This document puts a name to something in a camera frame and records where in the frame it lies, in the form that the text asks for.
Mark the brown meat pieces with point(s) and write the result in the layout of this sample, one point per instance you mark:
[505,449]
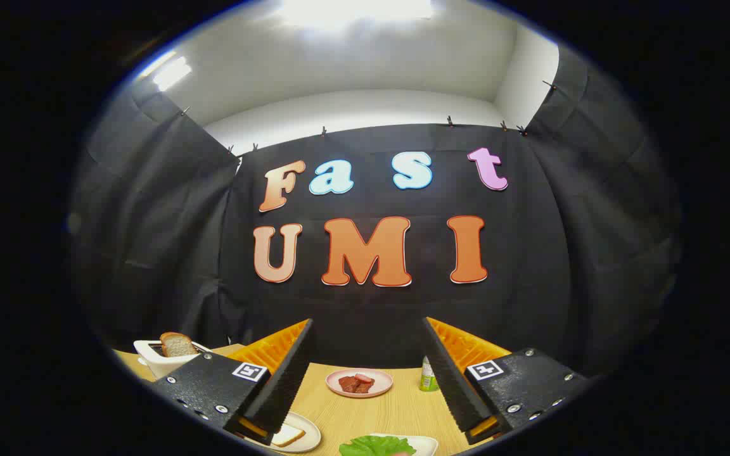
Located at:
[347,384]

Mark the white toaster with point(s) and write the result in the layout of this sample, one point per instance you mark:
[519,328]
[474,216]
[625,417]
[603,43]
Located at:
[162,366]

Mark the green lettuce leaf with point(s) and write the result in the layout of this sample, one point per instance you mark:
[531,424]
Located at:
[371,446]

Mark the ceiling light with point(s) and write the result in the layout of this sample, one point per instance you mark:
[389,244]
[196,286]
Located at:
[168,73]
[352,11]

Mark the round white plate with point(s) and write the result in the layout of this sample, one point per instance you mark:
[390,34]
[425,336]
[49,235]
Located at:
[311,437]

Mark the green label bottle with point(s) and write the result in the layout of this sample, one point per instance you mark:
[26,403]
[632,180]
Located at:
[427,380]

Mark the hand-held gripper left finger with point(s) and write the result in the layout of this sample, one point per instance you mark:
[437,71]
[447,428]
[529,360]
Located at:
[289,380]

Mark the black backdrop cloth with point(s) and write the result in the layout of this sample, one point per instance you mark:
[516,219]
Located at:
[530,253]

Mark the pink plate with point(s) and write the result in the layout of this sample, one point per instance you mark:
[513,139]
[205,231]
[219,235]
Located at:
[383,384]

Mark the white bread slice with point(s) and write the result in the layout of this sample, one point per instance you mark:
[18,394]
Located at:
[290,435]

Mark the rectangular white plate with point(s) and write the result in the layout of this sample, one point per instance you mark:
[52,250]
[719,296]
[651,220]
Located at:
[425,445]

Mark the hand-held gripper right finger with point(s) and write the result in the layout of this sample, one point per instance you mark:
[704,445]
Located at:
[450,380]

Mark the toasted bread slice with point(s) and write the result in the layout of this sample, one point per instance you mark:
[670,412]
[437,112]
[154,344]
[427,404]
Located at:
[179,345]

